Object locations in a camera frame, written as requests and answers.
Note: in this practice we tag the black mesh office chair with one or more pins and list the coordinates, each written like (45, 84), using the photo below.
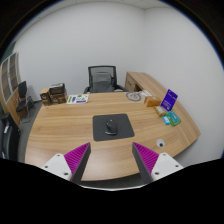
(102, 68)

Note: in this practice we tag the grey backpack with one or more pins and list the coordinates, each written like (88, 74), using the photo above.
(103, 82)

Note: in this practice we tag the small orange box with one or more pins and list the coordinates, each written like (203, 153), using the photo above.
(152, 101)

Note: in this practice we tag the small wooden box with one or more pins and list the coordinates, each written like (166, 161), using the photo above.
(160, 111)

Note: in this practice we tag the tall brown cardboard box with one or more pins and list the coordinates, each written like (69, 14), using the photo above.
(45, 97)

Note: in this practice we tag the small blue packet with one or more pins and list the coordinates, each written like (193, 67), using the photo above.
(166, 120)

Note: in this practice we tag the black computer mouse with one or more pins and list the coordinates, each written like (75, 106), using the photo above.
(111, 127)

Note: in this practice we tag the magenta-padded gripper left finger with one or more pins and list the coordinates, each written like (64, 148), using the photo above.
(60, 165)

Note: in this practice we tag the green packet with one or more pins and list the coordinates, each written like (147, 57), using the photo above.
(174, 118)

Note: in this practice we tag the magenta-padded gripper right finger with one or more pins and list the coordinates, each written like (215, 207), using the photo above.
(163, 165)

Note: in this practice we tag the wide brown cardboard box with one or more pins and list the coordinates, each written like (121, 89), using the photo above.
(59, 99)

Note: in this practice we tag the wooden shelf unit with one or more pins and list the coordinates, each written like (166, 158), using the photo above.
(8, 83)

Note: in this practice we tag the white green purple sticker sheet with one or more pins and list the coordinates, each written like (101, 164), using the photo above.
(78, 99)

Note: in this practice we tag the black printed box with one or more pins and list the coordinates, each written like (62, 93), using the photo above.
(57, 89)

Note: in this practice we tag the wooden side desk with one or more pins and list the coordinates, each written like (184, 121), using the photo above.
(138, 80)

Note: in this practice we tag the dark grey mouse pad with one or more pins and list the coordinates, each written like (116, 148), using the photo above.
(125, 128)

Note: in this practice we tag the purple card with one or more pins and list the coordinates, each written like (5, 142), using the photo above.
(169, 100)

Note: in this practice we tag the black visitor chair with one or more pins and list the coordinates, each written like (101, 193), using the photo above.
(22, 90)

